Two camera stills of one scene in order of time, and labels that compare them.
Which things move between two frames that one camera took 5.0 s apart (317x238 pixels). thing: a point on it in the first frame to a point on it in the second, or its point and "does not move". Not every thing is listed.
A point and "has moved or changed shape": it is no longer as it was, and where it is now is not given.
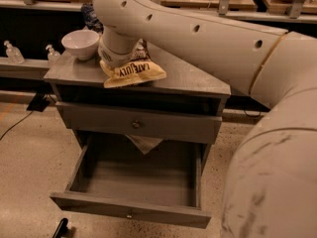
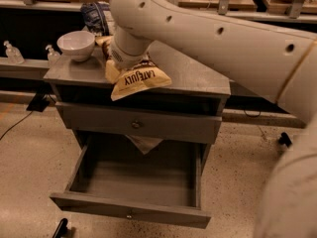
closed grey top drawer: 141,123 does not move
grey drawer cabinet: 145,144 does not move
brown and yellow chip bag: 138,69 has moved or changed shape
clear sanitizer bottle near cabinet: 53,57 does not move
